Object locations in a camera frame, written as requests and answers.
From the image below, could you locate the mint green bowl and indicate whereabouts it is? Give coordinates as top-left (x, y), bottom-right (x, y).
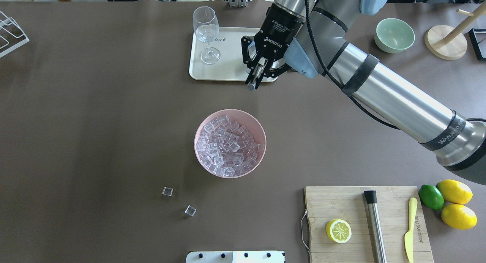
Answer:
top-left (374, 19), bottom-right (415, 54)

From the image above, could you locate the upper yellow lemon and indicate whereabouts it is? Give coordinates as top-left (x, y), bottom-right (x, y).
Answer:
top-left (436, 179), bottom-right (473, 205)

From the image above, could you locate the steel muddler black tip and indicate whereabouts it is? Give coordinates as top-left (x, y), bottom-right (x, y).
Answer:
top-left (363, 190), bottom-right (388, 263)

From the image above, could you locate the wooden cup tree stand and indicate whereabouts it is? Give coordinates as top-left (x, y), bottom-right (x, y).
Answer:
top-left (424, 2), bottom-right (486, 60)

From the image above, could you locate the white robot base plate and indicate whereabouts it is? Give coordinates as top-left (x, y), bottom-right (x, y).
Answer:
top-left (185, 250), bottom-right (286, 263)

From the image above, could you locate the steel ice scoop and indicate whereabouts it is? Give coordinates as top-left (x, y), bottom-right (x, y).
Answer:
top-left (243, 54), bottom-right (290, 91)

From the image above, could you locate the yellow plastic knife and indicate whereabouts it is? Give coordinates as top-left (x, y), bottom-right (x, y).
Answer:
top-left (404, 197), bottom-right (418, 263)

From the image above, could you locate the wooden cutting board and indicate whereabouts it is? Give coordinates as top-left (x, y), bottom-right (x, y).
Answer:
top-left (304, 186), bottom-right (419, 263)

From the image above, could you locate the loose ice cube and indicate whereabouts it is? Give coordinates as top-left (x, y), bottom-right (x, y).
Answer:
top-left (184, 205), bottom-right (197, 217)
top-left (161, 186), bottom-right (174, 197)

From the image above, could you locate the yellow lemon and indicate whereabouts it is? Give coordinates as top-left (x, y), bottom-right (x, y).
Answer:
top-left (436, 179), bottom-right (473, 205)
top-left (441, 204), bottom-right (477, 230)

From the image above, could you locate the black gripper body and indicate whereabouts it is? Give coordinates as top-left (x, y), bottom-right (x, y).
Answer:
top-left (241, 4), bottom-right (303, 72)

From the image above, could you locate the white wire cup rack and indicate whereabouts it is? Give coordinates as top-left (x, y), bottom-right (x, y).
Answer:
top-left (0, 11), bottom-right (30, 58)

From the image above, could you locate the half lemon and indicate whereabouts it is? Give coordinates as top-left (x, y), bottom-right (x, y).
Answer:
top-left (326, 219), bottom-right (352, 244)

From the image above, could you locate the pink bowl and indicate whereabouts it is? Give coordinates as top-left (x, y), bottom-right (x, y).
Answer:
top-left (194, 109), bottom-right (267, 178)

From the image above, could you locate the clear wine glass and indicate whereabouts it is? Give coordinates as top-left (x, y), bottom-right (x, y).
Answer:
top-left (193, 6), bottom-right (221, 65)

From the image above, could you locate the black glass tray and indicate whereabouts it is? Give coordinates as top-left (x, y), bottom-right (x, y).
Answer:
top-left (468, 28), bottom-right (486, 61)

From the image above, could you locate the loose ice cube right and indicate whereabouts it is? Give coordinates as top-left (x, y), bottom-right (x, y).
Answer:
top-left (184, 205), bottom-right (197, 217)

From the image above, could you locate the lower yellow lemon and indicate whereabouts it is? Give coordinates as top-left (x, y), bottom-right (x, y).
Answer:
top-left (441, 204), bottom-right (477, 230)

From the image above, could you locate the green lime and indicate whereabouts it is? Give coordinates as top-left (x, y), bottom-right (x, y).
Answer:
top-left (418, 184), bottom-right (445, 211)

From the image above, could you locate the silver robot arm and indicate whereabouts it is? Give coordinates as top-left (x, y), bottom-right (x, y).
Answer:
top-left (241, 0), bottom-right (485, 185)

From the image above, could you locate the loose ice cube left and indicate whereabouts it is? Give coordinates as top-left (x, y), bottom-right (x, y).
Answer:
top-left (161, 186), bottom-right (174, 197)

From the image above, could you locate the clear ice cubes pile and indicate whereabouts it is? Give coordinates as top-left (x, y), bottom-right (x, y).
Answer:
top-left (197, 116), bottom-right (262, 177)

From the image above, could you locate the cream serving tray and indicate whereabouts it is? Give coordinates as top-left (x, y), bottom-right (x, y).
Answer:
top-left (189, 27), bottom-right (259, 82)

